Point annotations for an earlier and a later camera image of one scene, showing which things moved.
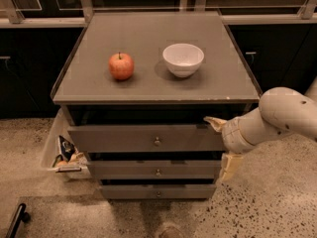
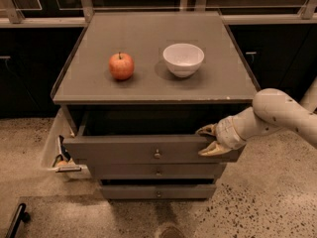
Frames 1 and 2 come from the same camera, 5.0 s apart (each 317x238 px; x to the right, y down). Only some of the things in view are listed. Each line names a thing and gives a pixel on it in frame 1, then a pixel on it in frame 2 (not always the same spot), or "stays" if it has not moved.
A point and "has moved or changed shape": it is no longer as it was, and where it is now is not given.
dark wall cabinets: (276, 56) stays
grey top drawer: (141, 138) has moved or changed shape
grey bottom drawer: (158, 191) stays
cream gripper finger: (230, 166) -> (212, 150)
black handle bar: (20, 215) stays
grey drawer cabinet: (137, 89) stays
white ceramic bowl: (183, 59) stays
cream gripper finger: (216, 123) -> (209, 129)
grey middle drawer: (155, 170) stays
